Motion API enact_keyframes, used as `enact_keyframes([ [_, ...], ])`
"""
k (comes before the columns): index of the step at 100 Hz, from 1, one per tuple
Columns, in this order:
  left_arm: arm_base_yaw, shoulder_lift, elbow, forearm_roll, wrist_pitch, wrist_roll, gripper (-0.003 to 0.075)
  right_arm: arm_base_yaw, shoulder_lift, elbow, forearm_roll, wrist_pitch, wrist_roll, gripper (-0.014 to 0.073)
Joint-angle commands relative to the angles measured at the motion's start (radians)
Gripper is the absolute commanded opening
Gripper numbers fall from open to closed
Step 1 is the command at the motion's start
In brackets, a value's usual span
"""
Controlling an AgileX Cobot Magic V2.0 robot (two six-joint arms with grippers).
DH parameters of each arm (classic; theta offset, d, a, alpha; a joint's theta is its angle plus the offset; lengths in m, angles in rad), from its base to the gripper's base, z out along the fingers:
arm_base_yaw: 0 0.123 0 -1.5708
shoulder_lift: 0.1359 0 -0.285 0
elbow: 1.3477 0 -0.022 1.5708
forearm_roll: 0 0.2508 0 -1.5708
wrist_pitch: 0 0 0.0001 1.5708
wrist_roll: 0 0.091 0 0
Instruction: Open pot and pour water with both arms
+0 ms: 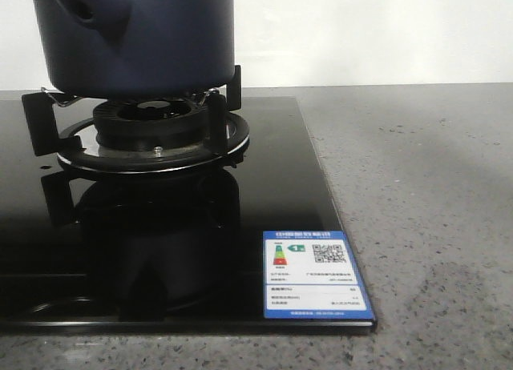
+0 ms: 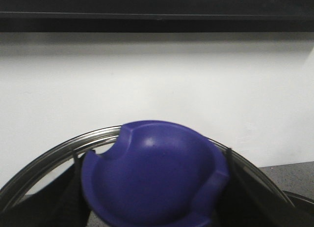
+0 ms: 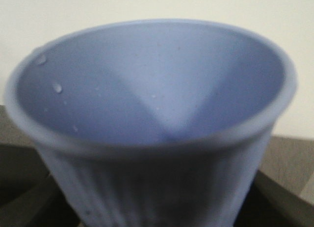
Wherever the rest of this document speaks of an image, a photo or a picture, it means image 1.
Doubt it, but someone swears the dark blue cooking pot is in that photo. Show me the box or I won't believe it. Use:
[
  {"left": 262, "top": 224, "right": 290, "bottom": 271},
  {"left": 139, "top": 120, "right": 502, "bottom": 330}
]
[{"left": 33, "top": 0, "right": 235, "bottom": 99}]

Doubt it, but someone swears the black pot support grate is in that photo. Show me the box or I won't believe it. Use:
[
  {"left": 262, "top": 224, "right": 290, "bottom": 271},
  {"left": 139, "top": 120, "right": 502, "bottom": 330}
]
[{"left": 22, "top": 66, "right": 249, "bottom": 175}]

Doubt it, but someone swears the black glass gas stove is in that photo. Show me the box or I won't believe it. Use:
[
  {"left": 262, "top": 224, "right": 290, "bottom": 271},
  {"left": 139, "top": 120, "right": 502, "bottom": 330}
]
[{"left": 1, "top": 97, "right": 377, "bottom": 335}]

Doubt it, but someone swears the blue energy efficiency label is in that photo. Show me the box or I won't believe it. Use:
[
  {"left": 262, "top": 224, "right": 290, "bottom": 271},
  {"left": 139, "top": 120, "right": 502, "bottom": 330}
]
[{"left": 263, "top": 231, "right": 376, "bottom": 326}]

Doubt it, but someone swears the black round gas burner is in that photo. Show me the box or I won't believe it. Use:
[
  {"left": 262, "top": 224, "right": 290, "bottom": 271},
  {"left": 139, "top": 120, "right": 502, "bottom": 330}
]
[{"left": 93, "top": 99, "right": 208, "bottom": 151}]

